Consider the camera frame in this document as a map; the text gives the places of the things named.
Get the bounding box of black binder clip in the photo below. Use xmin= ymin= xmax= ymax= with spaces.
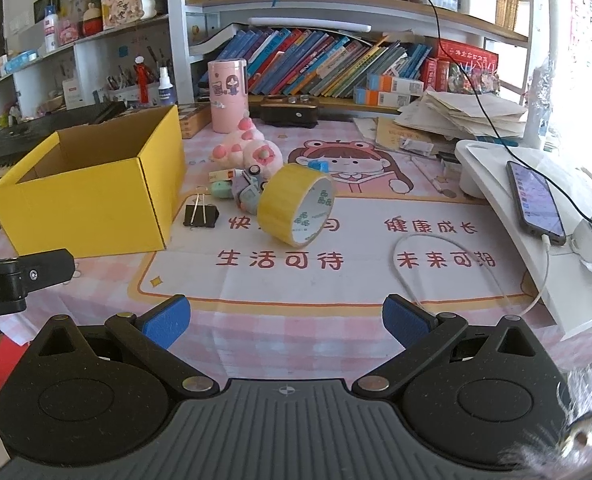
xmin=183 ymin=193 xmax=220 ymax=229

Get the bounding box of small purple figurine toy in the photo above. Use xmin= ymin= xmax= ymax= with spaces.
xmin=232 ymin=165 xmax=268 ymax=216

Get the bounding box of yellow tape roll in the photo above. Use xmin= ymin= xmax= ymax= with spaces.
xmin=257 ymin=164 xmax=335 ymax=248

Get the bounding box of blue plastic item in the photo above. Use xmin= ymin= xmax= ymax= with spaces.
xmin=308 ymin=159 xmax=329 ymax=174

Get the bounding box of black electronic keyboard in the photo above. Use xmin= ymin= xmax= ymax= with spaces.
xmin=0 ymin=102 xmax=126 ymax=178

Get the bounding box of yellow cardboard box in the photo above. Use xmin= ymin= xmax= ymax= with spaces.
xmin=0 ymin=106 xmax=185 ymax=258

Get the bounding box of green eraser case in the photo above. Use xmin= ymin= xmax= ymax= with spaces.
xmin=209 ymin=180 xmax=233 ymax=200

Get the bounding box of pink cartoon desk mat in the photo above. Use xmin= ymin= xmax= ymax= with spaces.
xmin=0 ymin=124 xmax=592 ymax=380

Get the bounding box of white laptop stand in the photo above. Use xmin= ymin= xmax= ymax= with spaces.
xmin=456 ymin=140 xmax=592 ymax=339

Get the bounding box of white orange small tube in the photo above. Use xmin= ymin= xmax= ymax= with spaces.
xmin=209 ymin=169 xmax=241 ymax=182

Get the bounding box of black smartphone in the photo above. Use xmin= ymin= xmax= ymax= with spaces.
xmin=506 ymin=160 xmax=566 ymax=246

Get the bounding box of pink plush toy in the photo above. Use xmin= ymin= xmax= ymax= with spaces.
xmin=211 ymin=116 xmax=284 ymax=178

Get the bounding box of checkered chess board box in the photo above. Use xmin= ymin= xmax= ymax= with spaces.
xmin=177 ymin=103 xmax=211 ymax=139

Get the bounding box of stack of papers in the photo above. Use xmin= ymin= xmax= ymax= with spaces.
xmin=395 ymin=90 xmax=527 ymax=140

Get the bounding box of white pen holder cup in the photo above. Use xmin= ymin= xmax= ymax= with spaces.
xmin=107 ymin=82 xmax=160 ymax=106

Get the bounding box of white spray bottle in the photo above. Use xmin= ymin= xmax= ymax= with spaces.
xmin=158 ymin=66 xmax=175 ymax=106

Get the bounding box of dark wooden box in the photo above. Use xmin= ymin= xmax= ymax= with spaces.
xmin=260 ymin=94 xmax=319 ymax=129

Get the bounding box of pink cylindrical canister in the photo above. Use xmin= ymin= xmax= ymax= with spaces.
xmin=208 ymin=58 xmax=248 ymax=134

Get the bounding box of white bookshelf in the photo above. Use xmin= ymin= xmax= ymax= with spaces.
xmin=168 ymin=0 xmax=531 ymax=104

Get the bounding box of white charging cable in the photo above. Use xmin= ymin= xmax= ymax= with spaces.
xmin=391 ymin=233 xmax=552 ymax=317

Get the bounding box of black power cable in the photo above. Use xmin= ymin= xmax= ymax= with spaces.
xmin=404 ymin=0 xmax=592 ymax=233

